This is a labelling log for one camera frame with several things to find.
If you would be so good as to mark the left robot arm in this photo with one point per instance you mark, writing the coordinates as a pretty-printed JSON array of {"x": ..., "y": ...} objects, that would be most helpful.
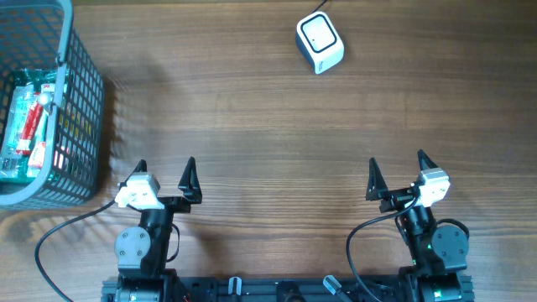
[{"x": 142, "y": 250}]

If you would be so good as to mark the white barcode scanner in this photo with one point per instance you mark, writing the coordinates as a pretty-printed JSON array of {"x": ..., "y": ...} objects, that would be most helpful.
[{"x": 319, "y": 42}]

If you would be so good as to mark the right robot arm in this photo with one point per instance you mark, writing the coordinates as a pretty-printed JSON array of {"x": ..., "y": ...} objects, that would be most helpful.
[{"x": 438, "y": 248}]

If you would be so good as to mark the grey plastic mesh basket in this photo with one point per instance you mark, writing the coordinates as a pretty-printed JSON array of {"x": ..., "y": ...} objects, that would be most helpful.
[{"x": 40, "y": 35}]

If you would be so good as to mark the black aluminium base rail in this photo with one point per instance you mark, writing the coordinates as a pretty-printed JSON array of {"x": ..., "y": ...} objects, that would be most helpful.
[{"x": 383, "y": 287}]

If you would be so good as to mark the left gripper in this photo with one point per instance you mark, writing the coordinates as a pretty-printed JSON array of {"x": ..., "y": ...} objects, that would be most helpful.
[{"x": 187, "y": 184}]

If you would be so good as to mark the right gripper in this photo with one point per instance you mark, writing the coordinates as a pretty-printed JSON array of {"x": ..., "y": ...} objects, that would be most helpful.
[{"x": 377, "y": 190}]

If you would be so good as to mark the green 3M gloves package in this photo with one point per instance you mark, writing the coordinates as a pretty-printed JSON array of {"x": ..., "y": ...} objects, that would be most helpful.
[{"x": 28, "y": 96}]

